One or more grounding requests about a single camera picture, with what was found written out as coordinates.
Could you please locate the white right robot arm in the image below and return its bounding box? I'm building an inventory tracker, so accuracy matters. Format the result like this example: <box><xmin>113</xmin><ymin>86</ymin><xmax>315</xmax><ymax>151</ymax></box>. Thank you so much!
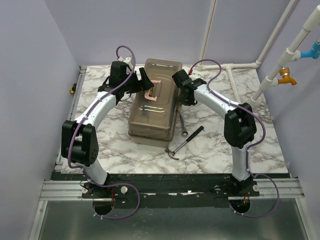
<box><xmin>172</xmin><ymin>69</ymin><xmax>257</xmax><ymax>196</ymax></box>

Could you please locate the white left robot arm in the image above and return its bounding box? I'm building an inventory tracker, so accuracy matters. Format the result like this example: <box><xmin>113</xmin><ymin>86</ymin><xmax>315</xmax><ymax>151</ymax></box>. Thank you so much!
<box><xmin>60</xmin><ymin>61</ymin><xmax>154</xmax><ymax>198</ymax></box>

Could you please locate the blue plastic faucet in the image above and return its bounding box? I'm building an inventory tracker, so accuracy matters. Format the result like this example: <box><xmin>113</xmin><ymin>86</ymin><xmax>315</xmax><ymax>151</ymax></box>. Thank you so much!
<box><xmin>300</xmin><ymin>39</ymin><xmax>320</xmax><ymax>60</ymax></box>

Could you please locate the yellow plastic faucet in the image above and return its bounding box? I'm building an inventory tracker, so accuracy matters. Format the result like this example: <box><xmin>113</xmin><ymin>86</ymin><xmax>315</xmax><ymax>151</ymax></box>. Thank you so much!
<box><xmin>278</xmin><ymin>67</ymin><xmax>297</xmax><ymax>86</ymax></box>

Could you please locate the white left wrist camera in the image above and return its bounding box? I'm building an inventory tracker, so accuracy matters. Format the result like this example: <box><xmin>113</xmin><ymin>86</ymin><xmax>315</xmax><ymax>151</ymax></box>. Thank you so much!
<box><xmin>117</xmin><ymin>55</ymin><xmax>133</xmax><ymax>68</ymax></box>

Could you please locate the black yellow tool on rail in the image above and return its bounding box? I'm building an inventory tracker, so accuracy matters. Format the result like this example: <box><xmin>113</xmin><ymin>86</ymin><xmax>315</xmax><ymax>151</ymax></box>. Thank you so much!
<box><xmin>69</xmin><ymin>83</ymin><xmax>77</xmax><ymax>95</ymax></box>

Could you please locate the black metal base frame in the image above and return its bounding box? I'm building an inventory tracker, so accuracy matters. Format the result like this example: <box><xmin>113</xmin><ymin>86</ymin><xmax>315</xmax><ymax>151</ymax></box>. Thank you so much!
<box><xmin>40</xmin><ymin>172</ymin><xmax>305</xmax><ymax>209</ymax></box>

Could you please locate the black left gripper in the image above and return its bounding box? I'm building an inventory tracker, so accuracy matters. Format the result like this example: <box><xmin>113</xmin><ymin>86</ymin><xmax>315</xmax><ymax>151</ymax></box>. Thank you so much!
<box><xmin>123</xmin><ymin>68</ymin><xmax>155</xmax><ymax>95</ymax></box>

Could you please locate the white pvc pipe frame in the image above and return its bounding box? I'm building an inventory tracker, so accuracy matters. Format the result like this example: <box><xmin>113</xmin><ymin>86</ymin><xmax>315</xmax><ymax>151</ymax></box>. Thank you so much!
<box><xmin>195</xmin><ymin>0</ymin><xmax>320</xmax><ymax>104</ymax></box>

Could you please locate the beige plastic tool box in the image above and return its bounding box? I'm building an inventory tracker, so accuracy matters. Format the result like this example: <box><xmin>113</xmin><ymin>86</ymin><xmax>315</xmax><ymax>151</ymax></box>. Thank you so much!
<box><xmin>128</xmin><ymin>58</ymin><xmax>183</xmax><ymax>148</ymax></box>

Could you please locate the black handle claw hammer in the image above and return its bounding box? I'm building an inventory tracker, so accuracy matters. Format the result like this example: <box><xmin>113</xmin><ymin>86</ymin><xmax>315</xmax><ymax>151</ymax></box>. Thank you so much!
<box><xmin>165</xmin><ymin>125</ymin><xmax>204</xmax><ymax>161</ymax></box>

